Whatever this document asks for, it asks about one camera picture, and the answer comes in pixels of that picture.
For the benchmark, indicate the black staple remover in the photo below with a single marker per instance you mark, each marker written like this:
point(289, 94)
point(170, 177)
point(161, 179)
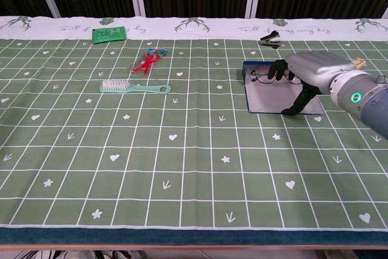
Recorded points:
point(269, 39)

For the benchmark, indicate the blue tray with eyeglasses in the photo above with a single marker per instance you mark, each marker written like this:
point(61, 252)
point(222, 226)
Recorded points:
point(269, 101)

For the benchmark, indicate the mint green scrub brush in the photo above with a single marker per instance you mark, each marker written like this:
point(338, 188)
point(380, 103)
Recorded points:
point(118, 86)

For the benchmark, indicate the green checked tablecloth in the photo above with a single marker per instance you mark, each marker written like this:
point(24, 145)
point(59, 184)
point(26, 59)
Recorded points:
point(151, 150)

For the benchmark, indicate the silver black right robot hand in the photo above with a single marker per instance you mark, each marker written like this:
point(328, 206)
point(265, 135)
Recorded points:
point(318, 68)

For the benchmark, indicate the wire-frame eyeglasses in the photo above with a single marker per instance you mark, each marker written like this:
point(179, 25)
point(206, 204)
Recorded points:
point(261, 74)

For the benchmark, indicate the small beige wooden block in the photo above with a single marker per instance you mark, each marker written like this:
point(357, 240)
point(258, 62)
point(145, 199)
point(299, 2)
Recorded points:
point(359, 63)

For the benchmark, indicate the green circuit board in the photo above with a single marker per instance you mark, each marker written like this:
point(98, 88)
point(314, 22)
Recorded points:
point(108, 34)

